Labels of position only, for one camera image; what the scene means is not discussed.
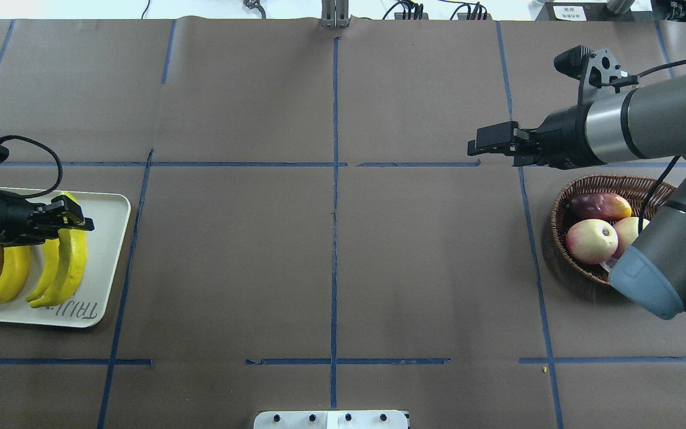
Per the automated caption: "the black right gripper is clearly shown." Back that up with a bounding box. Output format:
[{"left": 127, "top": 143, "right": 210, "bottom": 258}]
[{"left": 466, "top": 106, "right": 594, "bottom": 169}]

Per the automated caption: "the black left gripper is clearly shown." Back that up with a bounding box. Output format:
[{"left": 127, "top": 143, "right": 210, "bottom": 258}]
[{"left": 0, "top": 192, "right": 95, "bottom": 247}]

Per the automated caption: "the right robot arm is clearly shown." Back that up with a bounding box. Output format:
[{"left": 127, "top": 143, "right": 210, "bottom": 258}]
[{"left": 467, "top": 56, "right": 686, "bottom": 320}]

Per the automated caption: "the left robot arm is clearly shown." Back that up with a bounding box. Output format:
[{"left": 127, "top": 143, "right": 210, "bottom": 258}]
[{"left": 0, "top": 190, "right": 95, "bottom": 247}]

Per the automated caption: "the woven wicker basket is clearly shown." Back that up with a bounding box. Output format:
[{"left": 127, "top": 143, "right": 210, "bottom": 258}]
[{"left": 545, "top": 174, "right": 656, "bottom": 290}]

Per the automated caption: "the white bear tray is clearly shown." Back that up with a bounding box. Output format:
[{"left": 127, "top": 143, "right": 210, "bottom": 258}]
[{"left": 0, "top": 191, "right": 131, "bottom": 328}]

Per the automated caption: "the red yellow apple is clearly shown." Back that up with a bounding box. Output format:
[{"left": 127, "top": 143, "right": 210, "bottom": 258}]
[{"left": 612, "top": 217, "right": 650, "bottom": 260}]

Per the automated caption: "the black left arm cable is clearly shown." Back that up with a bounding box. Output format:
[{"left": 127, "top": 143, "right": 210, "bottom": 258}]
[{"left": 0, "top": 135, "right": 64, "bottom": 200}]

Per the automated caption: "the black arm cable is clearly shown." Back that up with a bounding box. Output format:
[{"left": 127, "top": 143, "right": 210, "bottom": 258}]
[
  {"left": 617, "top": 51, "right": 686, "bottom": 233},
  {"left": 0, "top": 135, "right": 64, "bottom": 200}
]

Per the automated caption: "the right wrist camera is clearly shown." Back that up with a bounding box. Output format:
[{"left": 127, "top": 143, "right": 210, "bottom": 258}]
[{"left": 553, "top": 45, "right": 639, "bottom": 105}]

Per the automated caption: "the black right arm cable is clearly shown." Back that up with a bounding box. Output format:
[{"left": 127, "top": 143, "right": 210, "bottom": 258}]
[{"left": 617, "top": 51, "right": 686, "bottom": 233}]

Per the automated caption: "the aluminium frame post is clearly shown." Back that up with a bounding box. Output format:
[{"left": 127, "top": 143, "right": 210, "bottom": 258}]
[{"left": 320, "top": 0, "right": 350, "bottom": 28}]

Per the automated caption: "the white pedestal base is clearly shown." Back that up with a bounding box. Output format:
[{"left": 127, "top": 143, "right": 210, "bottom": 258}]
[{"left": 252, "top": 409, "right": 411, "bottom": 428}]

